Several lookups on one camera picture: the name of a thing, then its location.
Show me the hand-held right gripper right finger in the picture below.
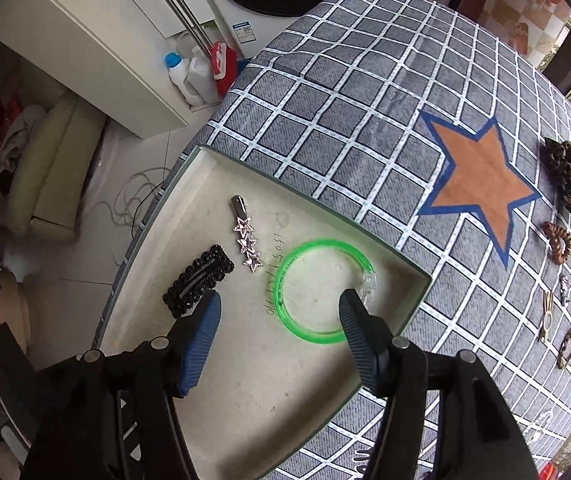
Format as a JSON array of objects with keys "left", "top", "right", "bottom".
[{"left": 338, "top": 288, "right": 539, "bottom": 480}]

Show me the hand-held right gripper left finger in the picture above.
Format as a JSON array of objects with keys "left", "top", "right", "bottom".
[{"left": 20, "top": 289, "right": 224, "bottom": 480}]

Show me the white shallow box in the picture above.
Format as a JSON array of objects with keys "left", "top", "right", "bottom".
[{"left": 93, "top": 144, "right": 432, "bottom": 480}]

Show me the cream rabbit ear hair clip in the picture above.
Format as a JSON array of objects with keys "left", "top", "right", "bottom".
[{"left": 537, "top": 291, "right": 556, "bottom": 345}]

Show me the beige braided hair tie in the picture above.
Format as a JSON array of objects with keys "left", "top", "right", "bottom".
[{"left": 555, "top": 324, "right": 571, "bottom": 371}]

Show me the black beaded hair clip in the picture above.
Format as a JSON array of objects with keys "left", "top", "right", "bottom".
[{"left": 162, "top": 244, "right": 236, "bottom": 318}]

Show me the green translucent bangle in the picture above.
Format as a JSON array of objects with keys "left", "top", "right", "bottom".
[{"left": 273, "top": 239, "right": 379, "bottom": 345}]

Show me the silver star hair clip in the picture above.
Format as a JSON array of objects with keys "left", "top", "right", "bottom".
[{"left": 230, "top": 195, "right": 265, "bottom": 273}]

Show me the grey checked star cloth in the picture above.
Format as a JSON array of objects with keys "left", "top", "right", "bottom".
[{"left": 93, "top": 0, "right": 571, "bottom": 480}]

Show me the cream sofa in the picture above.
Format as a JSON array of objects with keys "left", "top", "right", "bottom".
[{"left": 6, "top": 92, "right": 109, "bottom": 241}]

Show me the white bottle with blue cap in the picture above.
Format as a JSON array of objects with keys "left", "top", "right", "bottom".
[{"left": 164, "top": 52, "right": 201, "bottom": 107}]

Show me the white plastic jug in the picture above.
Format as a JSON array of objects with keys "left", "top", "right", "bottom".
[{"left": 186, "top": 46, "right": 219, "bottom": 103}]

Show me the red mop with steel poles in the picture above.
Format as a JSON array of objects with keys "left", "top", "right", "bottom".
[{"left": 120, "top": 0, "right": 240, "bottom": 98}]

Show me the pile of clothes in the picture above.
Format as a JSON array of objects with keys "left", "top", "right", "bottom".
[{"left": 0, "top": 60, "right": 49, "bottom": 196}]

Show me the white cabinet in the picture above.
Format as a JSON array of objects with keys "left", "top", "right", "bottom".
[{"left": 0, "top": 0, "right": 246, "bottom": 139}]

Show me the white washing machine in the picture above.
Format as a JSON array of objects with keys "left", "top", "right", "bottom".
[{"left": 193, "top": 0, "right": 369, "bottom": 61}]

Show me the brown coil hair tie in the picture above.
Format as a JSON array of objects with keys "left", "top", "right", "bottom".
[{"left": 543, "top": 221, "right": 571, "bottom": 264}]

